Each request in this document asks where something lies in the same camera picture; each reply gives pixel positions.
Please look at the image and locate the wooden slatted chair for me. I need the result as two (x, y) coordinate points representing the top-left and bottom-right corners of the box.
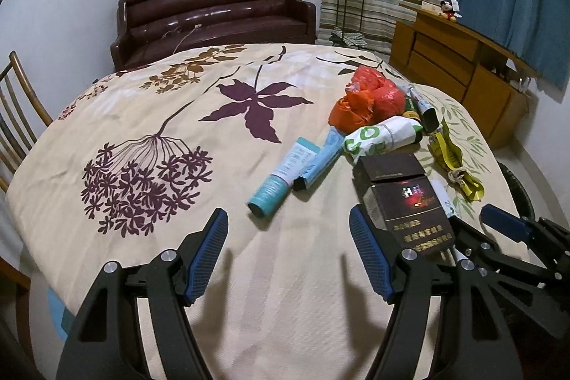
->
(0, 51), (54, 194)

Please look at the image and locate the green checkered cloth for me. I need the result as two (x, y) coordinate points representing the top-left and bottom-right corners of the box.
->
(330, 27), (367, 49)

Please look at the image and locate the floral beige tablecloth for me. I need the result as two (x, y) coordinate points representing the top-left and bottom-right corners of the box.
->
(6, 43), (522, 380)

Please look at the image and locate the brown leather sofa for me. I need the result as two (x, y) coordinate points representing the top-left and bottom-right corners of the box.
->
(110, 0), (318, 71)

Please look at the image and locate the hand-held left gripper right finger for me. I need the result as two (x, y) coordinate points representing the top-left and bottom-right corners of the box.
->
(348, 204), (524, 380)

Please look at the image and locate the white blue sachet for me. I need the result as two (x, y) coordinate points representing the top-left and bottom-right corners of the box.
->
(407, 84), (439, 134)

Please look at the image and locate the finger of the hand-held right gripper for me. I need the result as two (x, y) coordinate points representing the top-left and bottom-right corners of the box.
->
(481, 203), (570, 264)
(450, 217), (557, 289)

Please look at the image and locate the white paper slip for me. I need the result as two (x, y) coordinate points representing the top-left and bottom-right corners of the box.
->
(430, 177), (459, 220)

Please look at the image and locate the thin beige cable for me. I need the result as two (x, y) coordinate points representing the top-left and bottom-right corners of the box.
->
(161, 24), (201, 53)

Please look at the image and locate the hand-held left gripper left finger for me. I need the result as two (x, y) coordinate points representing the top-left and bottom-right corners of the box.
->
(56, 208), (230, 380)

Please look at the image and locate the wooden cabinet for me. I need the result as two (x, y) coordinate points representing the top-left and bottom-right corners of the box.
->
(389, 4), (542, 149)

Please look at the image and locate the yellow foil wrapper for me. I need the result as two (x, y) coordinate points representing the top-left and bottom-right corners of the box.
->
(427, 117), (484, 203)

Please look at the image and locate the orange plastic bag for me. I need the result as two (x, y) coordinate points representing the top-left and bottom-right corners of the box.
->
(328, 93), (379, 136)

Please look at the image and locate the mouse plush toy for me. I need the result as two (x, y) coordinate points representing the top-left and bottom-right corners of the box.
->
(439, 0), (461, 22)

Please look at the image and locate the red plastic bag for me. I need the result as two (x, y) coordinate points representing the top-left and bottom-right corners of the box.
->
(346, 66), (408, 127)

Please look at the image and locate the white green plastic bag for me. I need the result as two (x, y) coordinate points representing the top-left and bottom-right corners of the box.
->
(342, 115), (421, 165)

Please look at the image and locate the black trash bin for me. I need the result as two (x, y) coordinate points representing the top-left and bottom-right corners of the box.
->
(496, 161), (535, 225)

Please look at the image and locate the light blue tube box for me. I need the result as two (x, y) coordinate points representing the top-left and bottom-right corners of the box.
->
(291, 126), (346, 191)

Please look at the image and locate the dark brown cigarette box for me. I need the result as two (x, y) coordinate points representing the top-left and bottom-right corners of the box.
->
(352, 153), (456, 260)

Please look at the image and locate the teal cream tube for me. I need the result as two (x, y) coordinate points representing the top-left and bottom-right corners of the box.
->
(247, 137), (322, 217)

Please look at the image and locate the dark green can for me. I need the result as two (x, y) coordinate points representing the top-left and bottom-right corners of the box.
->
(401, 93), (426, 145)

